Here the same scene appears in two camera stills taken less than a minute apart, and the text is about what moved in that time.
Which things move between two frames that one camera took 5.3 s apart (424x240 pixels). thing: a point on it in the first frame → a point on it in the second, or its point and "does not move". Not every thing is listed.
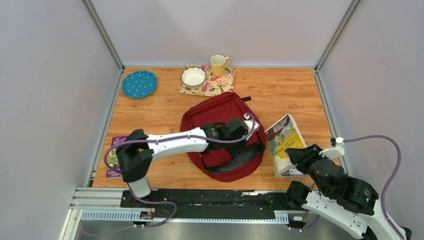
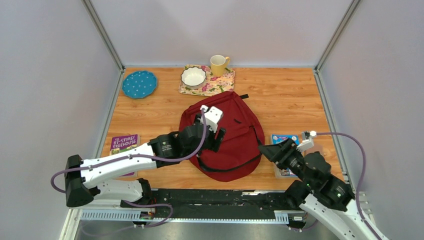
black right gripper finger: x=301 y=157 → x=272 y=151
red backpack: x=233 y=162 does not move
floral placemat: x=214 y=86 does not move
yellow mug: x=218 y=64 does not move
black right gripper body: x=324 y=192 → x=290 y=159
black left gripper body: x=238 y=146 → x=214 y=144
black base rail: x=212 y=204 does not move
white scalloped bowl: x=193 y=77 does not move
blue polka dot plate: x=139 y=84 does not move
